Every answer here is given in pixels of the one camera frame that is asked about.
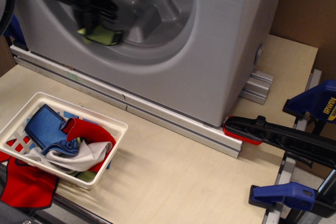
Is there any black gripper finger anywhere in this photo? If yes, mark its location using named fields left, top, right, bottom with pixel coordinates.
left=100, top=18, right=123, bottom=43
left=75, top=9, right=99, bottom=35

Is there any green cloth with black trim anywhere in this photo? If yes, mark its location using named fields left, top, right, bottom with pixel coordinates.
left=77, top=25, right=123, bottom=46

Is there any grey toy washing machine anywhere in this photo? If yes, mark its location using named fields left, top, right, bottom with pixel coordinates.
left=17, top=0, right=279, bottom=126

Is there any red cloth in basket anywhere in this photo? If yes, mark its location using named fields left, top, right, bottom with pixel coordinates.
left=62, top=118, right=116, bottom=172

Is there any blue cloth with black trim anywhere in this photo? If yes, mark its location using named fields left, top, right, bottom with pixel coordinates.
left=25, top=104, right=79, bottom=156

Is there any grey white cloth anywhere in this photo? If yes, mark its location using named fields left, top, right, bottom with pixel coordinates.
left=24, top=142, right=113, bottom=174

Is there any green cloth at basket bottom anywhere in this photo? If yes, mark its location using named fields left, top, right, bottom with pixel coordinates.
left=70, top=170, right=97, bottom=182

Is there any short aluminium extrusion piece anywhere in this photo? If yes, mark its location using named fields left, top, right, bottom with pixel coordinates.
left=239, top=70, right=274, bottom=105

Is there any red cloth under basket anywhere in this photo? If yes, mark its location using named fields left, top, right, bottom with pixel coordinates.
left=1, top=152, right=59, bottom=210

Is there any brown cardboard box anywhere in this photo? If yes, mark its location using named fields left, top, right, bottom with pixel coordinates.
left=271, top=0, right=335, bottom=79

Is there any blue Irwin clamp upper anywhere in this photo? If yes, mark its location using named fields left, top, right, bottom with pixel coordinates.
left=283, top=80, right=335, bottom=124

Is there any black red bar clamp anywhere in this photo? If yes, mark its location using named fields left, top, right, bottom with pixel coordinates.
left=223, top=116, right=335, bottom=169

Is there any blue clamp lower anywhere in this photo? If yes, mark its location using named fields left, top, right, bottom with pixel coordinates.
left=248, top=182, right=316, bottom=211

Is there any long aluminium extrusion rail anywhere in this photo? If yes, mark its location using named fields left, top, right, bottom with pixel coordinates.
left=10, top=46, right=243, bottom=158

